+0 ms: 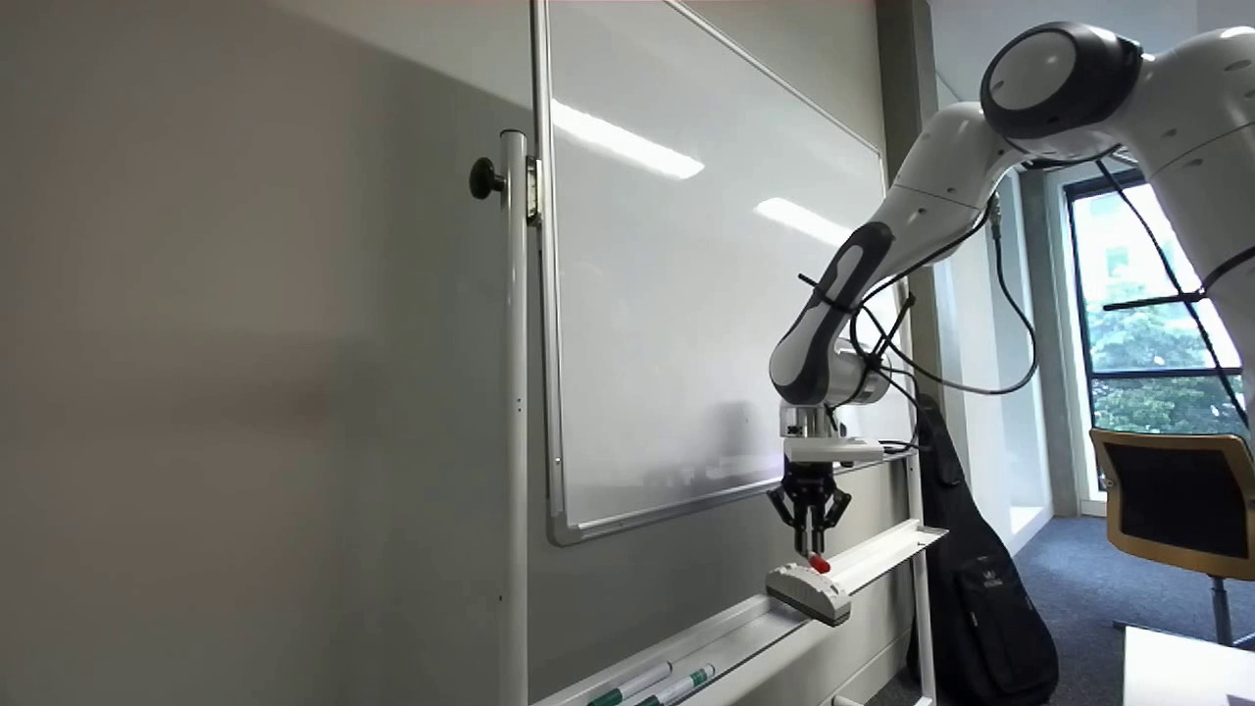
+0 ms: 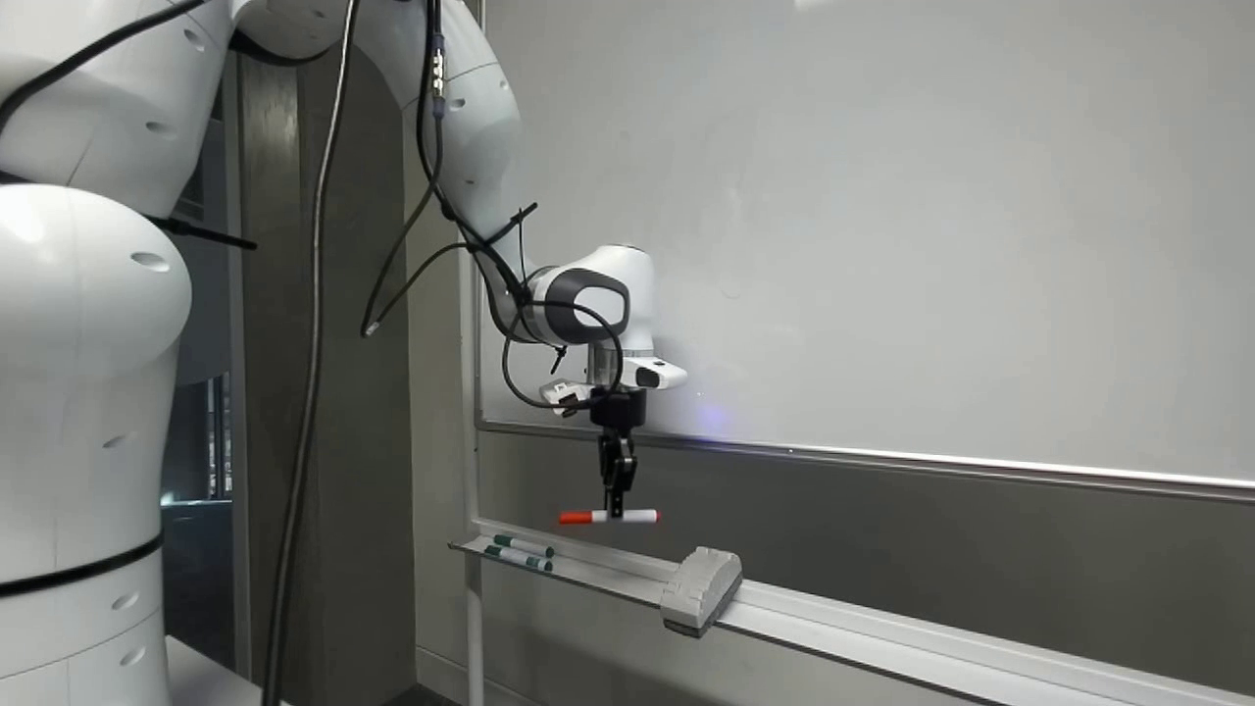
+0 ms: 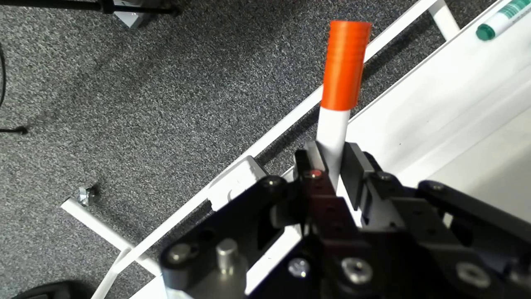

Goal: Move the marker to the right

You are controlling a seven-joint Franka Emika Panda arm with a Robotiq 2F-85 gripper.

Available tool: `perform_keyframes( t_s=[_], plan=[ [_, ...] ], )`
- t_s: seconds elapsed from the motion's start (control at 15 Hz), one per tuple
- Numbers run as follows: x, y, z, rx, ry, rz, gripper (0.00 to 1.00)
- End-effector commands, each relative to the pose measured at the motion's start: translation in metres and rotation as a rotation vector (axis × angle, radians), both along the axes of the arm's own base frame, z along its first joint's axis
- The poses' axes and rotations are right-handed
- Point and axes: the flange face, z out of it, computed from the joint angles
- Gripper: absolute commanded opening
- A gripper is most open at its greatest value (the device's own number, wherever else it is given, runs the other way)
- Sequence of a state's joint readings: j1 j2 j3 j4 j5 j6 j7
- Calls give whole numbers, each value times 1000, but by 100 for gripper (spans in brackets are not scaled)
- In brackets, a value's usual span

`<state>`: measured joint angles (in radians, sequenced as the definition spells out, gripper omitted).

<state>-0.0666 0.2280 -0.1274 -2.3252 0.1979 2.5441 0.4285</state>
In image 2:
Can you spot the large whiteboard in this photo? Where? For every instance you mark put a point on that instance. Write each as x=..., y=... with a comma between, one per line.
x=914, y=222

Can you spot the white whiteboard tray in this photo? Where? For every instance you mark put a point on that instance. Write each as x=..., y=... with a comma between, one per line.
x=914, y=641

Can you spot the grey whiteboard eraser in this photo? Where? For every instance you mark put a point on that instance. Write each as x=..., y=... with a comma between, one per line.
x=700, y=592

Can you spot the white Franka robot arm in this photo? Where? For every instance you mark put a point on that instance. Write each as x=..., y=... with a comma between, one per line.
x=80, y=393

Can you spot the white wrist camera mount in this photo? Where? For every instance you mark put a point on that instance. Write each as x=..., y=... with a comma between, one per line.
x=654, y=373

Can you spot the green capped whiteboard marker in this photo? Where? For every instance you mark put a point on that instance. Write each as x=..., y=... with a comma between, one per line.
x=524, y=543
x=514, y=560

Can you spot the red capped whiteboard marker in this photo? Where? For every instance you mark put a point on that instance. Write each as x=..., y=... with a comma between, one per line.
x=590, y=518

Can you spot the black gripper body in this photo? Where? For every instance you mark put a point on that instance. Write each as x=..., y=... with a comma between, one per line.
x=617, y=411

